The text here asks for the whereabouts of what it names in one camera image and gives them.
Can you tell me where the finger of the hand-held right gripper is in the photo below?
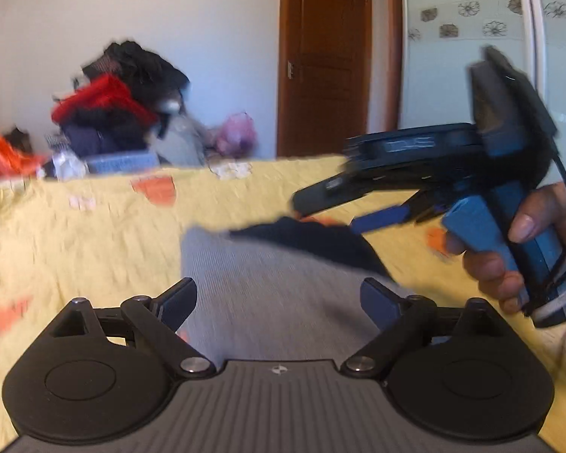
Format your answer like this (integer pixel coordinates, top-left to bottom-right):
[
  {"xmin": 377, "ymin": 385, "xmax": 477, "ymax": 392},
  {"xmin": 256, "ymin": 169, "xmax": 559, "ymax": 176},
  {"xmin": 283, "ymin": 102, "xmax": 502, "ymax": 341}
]
[
  {"xmin": 290, "ymin": 172, "xmax": 384, "ymax": 216},
  {"xmin": 349, "ymin": 188, "xmax": 459, "ymax": 237}
]

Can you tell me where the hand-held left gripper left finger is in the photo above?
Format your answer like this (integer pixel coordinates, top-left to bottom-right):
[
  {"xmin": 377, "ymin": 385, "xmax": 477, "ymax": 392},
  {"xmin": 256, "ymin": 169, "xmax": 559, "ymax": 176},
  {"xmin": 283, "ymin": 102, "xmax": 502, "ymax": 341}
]
[{"xmin": 52, "ymin": 277, "xmax": 217, "ymax": 379}]

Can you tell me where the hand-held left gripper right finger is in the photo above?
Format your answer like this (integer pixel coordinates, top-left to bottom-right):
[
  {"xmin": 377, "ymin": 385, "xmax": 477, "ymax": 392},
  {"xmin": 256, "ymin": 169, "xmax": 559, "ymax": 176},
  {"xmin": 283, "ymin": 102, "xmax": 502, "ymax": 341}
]
[{"xmin": 342, "ymin": 277, "xmax": 505, "ymax": 379}]

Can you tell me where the grey knitted garment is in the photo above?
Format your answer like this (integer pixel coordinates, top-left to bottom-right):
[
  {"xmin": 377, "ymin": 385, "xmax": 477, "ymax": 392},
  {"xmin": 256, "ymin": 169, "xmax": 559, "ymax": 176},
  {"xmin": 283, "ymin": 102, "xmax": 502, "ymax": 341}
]
[{"xmin": 179, "ymin": 226, "xmax": 418, "ymax": 364}]

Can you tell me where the pile of black clothes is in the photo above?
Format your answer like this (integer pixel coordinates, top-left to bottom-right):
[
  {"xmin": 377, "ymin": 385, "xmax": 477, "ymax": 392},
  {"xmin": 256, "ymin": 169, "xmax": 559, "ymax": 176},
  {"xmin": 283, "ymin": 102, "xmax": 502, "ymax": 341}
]
[{"xmin": 81, "ymin": 40, "xmax": 191, "ymax": 105}]

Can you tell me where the person's right hand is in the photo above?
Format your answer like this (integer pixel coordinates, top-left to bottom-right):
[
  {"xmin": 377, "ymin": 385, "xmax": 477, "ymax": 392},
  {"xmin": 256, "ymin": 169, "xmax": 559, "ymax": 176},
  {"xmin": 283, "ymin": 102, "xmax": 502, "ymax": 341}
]
[{"xmin": 462, "ymin": 182, "xmax": 566, "ymax": 315}]

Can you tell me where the wooden wardrobe with sliding doors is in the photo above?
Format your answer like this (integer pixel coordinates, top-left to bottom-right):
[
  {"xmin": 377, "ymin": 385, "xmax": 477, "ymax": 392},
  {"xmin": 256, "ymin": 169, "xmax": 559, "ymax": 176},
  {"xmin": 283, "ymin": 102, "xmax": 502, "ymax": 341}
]
[{"xmin": 386, "ymin": 0, "xmax": 566, "ymax": 199}]

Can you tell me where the yellow carrot print blanket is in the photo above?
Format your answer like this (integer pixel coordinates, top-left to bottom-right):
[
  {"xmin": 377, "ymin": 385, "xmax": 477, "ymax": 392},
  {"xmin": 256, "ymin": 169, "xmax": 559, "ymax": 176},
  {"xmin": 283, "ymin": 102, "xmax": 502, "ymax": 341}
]
[{"xmin": 0, "ymin": 153, "xmax": 566, "ymax": 453}]

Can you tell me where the purple plastic bag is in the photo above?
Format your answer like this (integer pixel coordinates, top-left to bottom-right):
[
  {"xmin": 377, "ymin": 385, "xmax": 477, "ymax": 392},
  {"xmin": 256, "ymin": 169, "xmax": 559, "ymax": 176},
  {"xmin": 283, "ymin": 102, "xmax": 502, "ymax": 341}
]
[{"xmin": 214, "ymin": 112, "xmax": 258, "ymax": 159}]

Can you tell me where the wooden door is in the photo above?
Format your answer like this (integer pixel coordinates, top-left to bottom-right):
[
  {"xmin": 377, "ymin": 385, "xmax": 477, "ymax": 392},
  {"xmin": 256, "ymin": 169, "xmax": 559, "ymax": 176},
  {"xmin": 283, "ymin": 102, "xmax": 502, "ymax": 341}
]
[{"xmin": 277, "ymin": 0, "xmax": 374, "ymax": 159}]

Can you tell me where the light blue quilted cloth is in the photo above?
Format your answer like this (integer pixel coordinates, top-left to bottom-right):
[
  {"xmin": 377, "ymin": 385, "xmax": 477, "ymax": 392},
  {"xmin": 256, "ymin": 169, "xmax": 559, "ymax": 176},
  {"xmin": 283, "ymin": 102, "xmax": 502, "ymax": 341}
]
[{"xmin": 85, "ymin": 151, "xmax": 161, "ymax": 175}]

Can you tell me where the clear plastic bag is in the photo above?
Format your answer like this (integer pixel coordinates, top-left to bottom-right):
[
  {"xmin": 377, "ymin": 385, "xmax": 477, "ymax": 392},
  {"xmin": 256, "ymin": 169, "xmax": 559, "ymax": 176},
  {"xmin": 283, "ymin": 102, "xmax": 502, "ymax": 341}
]
[{"xmin": 155, "ymin": 99, "xmax": 209, "ymax": 167}]

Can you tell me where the white crumpled plastic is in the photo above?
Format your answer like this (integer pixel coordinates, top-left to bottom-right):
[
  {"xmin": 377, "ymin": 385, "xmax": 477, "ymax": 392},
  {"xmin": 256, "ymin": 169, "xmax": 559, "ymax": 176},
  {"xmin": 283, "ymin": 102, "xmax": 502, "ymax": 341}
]
[{"xmin": 52, "ymin": 148, "xmax": 90, "ymax": 181}]

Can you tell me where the navy jacket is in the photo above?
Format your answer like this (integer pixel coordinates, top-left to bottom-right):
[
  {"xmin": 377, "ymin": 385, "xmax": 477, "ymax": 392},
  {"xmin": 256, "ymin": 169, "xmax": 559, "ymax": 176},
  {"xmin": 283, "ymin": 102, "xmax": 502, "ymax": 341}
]
[{"xmin": 59, "ymin": 108, "xmax": 156, "ymax": 159}]

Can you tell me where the red garment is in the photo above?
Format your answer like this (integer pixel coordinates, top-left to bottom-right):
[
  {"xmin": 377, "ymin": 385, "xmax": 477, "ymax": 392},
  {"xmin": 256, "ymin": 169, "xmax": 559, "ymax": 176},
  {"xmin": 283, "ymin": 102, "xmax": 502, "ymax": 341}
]
[{"xmin": 51, "ymin": 73, "xmax": 159, "ymax": 126}]

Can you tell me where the orange plastic bag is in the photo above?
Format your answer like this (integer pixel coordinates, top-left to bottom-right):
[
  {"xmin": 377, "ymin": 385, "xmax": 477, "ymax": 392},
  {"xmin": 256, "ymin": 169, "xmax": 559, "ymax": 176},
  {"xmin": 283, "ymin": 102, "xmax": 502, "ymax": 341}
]
[{"xmin": 0, "ymin": 132, "xmax": 48, "ymax": 178}]

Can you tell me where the black cloth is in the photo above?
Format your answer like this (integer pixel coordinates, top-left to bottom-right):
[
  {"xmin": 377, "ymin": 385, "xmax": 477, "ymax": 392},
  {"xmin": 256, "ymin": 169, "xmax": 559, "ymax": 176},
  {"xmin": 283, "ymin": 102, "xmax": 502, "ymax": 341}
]
[{"xmin": 2, "ymin": 126, "xmax": 34, "ymax": 150}]

